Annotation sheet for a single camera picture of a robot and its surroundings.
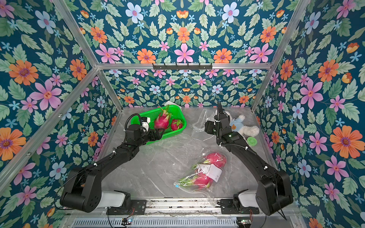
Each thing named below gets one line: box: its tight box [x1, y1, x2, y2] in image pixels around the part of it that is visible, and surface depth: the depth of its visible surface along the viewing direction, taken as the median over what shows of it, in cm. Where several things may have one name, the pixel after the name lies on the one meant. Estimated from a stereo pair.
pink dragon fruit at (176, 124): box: [171, 118, 183, 131], surface depth 98 cm
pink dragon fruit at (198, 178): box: [178, 169, 213, 189], surface depth 75 cm
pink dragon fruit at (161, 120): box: [153, 103, 172, 130], surface depth 103 cm
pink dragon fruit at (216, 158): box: [203, 152, 227, 170], surface depth 82 cm
